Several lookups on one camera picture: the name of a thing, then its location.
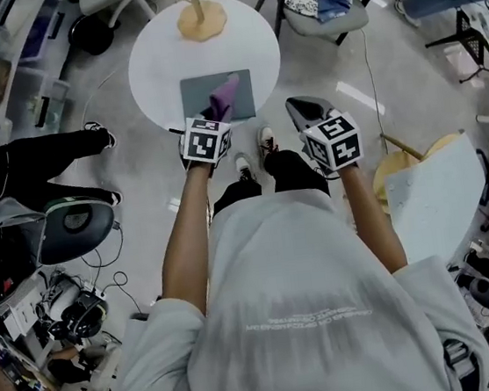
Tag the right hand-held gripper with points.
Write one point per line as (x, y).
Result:
(335, 143)

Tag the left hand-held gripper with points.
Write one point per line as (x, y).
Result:
(205, 144)

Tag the grey notebook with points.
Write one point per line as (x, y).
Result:
(197, 96)

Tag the purple cloth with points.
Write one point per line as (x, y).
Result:
(223, 97)

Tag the person's right forearm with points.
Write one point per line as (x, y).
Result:
(371, 219)

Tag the person's left forearm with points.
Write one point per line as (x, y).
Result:
(184, 242)

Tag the person's left shoe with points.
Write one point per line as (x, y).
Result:
(244, 165)

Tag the person's shoe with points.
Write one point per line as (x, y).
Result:
(244, 165)
(266, 136)

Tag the person's black trousers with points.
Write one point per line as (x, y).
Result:
(294, 170)

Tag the round wooden stool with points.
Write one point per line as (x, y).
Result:
(389, 168)

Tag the person's right shoe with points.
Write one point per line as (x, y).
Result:
(266, 136)

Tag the white board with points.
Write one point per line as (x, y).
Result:
(435, 202)

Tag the wooden stand with round base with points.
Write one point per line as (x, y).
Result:
(202, 20)

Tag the grey chair with patterned cushion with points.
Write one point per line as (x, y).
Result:
(338, 19)

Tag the black office chair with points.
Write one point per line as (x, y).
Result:
(76, 228)

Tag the black round chair base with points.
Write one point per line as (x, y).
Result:
(90, 34)

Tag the black metal stand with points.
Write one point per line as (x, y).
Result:
(475, 40)

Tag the person's light grey shirt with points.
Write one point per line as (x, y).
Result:
(295, 317)

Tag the clear plastic storage bins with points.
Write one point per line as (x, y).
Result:
(28, 53)

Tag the black round headset device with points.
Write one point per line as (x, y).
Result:
(80, 316)

